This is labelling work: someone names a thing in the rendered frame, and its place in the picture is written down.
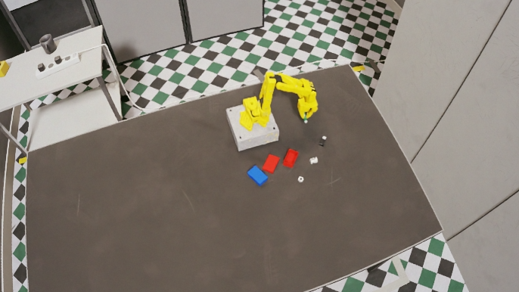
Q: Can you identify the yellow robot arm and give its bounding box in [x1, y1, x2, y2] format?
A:
[239, 72, 316, 131]

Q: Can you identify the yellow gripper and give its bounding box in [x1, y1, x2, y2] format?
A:
[297, 94, 318, 118]

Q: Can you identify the red open box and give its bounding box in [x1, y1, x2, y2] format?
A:
[283, 150, 298, 168]

